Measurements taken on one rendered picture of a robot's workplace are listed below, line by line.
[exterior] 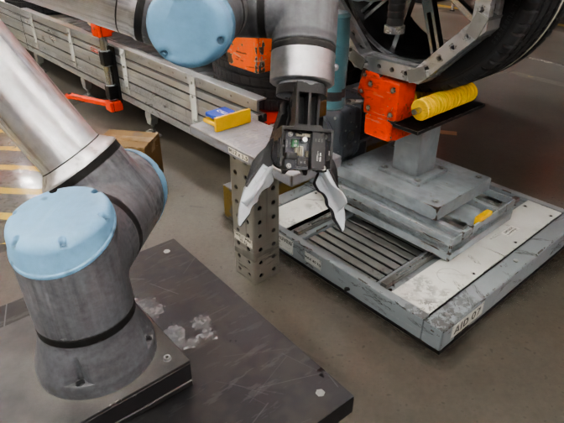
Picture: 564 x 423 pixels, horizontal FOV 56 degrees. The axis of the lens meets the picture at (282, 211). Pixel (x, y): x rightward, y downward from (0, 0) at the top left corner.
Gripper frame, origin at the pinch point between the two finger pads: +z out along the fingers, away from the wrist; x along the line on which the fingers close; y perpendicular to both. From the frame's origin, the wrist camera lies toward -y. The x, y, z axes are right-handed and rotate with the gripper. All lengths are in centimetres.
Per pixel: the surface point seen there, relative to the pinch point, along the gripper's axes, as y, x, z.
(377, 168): -92, 49, -17
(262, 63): -90, 8, -47
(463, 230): -65, 66, 1
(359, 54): -68, 32, -47
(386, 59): -63, 38, -45
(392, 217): -79, 50, -1
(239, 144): -62, -1, -18
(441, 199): -71, 61, -7
